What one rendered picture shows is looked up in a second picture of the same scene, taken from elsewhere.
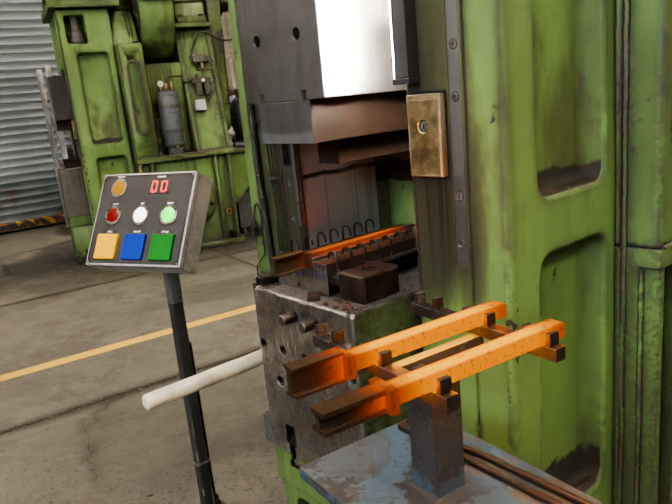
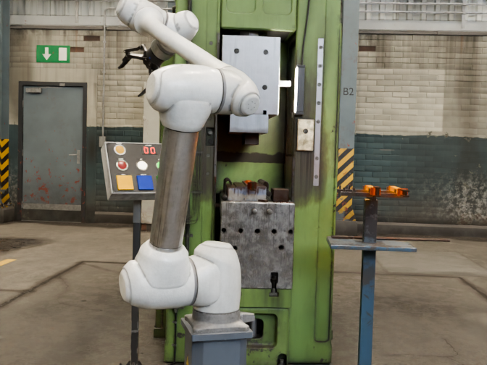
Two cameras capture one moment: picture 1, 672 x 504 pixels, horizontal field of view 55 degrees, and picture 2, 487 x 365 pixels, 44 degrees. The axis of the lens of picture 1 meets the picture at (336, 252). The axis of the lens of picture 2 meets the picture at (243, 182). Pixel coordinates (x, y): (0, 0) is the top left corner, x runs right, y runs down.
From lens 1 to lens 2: 266 cm
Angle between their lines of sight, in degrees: 54
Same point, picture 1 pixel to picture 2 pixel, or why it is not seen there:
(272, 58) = not seen: hidden behind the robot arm
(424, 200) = (298, 161)
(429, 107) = (309, 124)
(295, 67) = (261, 101)
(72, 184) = not seen: outside the picture
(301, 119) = (261, 122)
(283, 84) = not seen: hidden behind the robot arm
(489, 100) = (331, 124)
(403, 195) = (225, 169)
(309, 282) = (252, 196)
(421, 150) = (304, 140)
